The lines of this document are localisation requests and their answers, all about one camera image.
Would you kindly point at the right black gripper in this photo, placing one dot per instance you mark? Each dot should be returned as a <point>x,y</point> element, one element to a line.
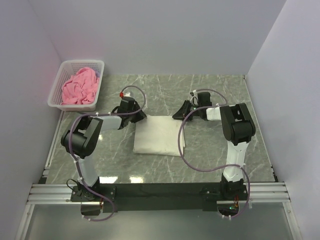
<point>186,110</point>

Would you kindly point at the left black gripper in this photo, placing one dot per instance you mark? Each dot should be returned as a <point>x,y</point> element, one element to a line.
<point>135,114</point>

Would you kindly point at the cream white t shirt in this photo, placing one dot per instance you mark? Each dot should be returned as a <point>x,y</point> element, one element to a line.
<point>158,135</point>

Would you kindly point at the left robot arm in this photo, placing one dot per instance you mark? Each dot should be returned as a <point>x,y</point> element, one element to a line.
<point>81,137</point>

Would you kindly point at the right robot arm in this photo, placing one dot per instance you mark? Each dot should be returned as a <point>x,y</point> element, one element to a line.
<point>238,129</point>

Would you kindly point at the purple garment in basket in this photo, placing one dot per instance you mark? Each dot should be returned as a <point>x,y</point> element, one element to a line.
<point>98,74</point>

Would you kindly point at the pink t shirt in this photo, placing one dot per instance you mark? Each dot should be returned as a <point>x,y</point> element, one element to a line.
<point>81,88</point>

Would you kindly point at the white plastic laundry basket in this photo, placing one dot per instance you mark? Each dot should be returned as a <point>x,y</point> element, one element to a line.
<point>65,71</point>

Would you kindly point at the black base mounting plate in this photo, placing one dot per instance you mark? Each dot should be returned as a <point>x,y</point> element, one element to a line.
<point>155,196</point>

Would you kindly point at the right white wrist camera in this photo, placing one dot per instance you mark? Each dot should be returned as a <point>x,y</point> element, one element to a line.
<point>194,98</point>

